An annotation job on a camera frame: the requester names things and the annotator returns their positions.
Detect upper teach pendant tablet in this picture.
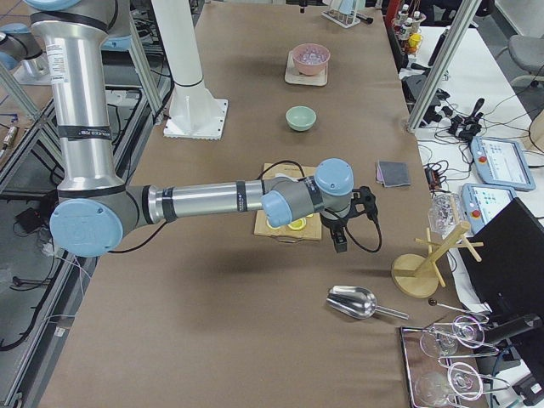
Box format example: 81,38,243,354
470,136,536,191

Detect wooden cutting board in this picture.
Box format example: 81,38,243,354
253,163,322,243

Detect wooden mug tree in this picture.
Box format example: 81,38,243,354
391,221,485,298

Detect aluminium frame post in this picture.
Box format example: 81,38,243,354
406,0,481,133

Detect metal ice scoop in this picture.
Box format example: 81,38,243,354
326,286,410,320

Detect pink bowl of ice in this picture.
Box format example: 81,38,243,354
292,43,331,76

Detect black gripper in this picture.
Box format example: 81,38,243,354
320,186,378,253

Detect grey folded cloth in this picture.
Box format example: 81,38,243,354
376,161,411,187

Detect teach pendant tablet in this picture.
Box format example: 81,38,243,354
470,136,536,191
461,184,517,234

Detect lower teach pendant tablet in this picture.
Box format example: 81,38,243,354
461,184,517,234

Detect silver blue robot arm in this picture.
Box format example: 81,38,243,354
29,1,378,258

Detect lemon slices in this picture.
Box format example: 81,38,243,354
266,218,307,231

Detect black monitor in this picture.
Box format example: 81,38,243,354
459,198,543,318

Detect cream serving tray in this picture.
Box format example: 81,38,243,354
284,52,331,88

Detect mint green bowl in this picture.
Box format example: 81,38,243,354
286,105,317,132

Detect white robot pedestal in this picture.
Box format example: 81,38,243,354
152,0,229,140

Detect wire glass rack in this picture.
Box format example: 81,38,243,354
399,315,510,407

